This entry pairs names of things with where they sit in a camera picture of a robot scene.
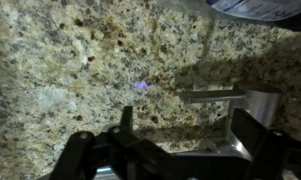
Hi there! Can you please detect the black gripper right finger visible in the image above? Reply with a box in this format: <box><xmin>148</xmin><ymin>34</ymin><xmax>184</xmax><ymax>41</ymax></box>
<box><xmin>230</xmin><ymin>108</ymin><xmax>290</xmax><ymax>180</ymax></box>

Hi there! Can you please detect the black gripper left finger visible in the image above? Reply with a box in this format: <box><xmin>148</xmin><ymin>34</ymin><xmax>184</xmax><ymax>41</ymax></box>
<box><xmin>49</xmin><ymin>105</ymin><xmax>178</xmax><ymax>180</ymax></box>

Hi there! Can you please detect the steel faucet handle lever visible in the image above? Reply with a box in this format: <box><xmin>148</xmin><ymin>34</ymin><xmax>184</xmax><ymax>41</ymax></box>
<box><xmin>179</xmin><ymin>82</ymin><xmax>284</xmax><ymax>128</ymax></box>

